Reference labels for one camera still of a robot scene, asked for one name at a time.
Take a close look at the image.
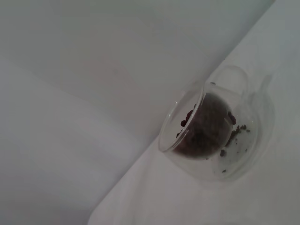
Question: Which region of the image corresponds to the pile of coffee beans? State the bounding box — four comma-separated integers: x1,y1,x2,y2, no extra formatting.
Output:
172,92,238,160

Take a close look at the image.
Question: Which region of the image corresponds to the double-walled glass cup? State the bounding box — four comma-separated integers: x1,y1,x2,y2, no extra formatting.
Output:
158,65,275,181

